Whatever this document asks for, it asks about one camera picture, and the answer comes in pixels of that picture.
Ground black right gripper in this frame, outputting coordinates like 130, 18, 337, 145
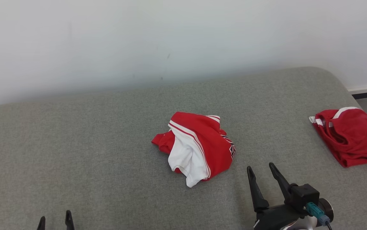
247, 163, 308, 230

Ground red and white basketball jersey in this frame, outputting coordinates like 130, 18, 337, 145
152, 111, 236, 188

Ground red shorts with white trim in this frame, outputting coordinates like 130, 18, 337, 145
309, 107, 367, 168

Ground grey fabric sofa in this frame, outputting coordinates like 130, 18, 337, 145
0, 66, 367, 230

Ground teal plug camera cable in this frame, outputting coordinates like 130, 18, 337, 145
305, 202, 333, 230

